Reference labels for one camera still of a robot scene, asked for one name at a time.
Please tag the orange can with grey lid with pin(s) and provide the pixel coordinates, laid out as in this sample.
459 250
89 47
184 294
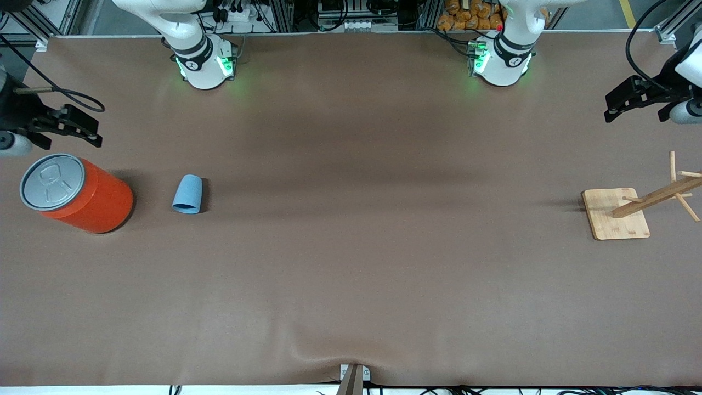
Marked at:
88 197

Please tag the bag of orange items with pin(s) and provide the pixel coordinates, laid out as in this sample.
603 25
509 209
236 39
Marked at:
466 16

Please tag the light blue cup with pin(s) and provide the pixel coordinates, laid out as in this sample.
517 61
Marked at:
188 193

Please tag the long white power strip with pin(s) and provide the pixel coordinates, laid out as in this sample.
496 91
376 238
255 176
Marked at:
359 24

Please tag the metal clamp bracket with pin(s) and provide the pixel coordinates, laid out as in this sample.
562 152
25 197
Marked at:
343 373

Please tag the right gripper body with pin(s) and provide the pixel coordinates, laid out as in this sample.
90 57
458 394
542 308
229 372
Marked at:
16 113

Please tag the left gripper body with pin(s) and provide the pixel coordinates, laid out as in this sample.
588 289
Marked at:
667 78

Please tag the brown table mat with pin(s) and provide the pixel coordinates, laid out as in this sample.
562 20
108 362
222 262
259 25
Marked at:
351 274

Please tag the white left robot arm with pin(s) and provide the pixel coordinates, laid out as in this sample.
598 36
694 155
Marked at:
507 60

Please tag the wooden mug rack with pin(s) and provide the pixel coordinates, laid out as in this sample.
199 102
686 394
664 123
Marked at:
617 216

